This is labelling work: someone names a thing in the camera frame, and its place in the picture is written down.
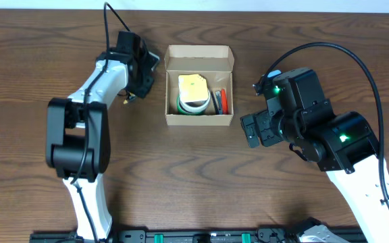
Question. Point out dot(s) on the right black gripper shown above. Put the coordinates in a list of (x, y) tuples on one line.
[(263, 120)]

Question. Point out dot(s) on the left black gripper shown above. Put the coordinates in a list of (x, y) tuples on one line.
[(143, 90)]

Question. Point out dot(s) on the red stapler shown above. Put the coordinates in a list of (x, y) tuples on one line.
[(222, 102)]

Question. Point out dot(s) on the correction tape dispenser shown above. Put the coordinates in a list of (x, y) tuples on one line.
[(129, 99)]

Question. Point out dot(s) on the yellow sticky note pad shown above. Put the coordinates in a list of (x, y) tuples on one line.
[(192, 88)]

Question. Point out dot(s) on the green tape roll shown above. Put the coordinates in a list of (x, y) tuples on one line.
[(185, 113)]

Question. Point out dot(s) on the white tape roll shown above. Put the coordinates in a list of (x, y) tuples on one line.
[(195, 109)]

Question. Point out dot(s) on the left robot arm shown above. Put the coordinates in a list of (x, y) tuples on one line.
[(78, 138)]

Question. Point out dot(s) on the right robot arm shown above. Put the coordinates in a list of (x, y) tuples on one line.
[(343, 146)]

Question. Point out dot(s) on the open brown cardboard box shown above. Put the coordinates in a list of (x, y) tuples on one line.
[(213, 62)]

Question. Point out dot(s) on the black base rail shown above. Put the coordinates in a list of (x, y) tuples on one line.
[(141, 236)]

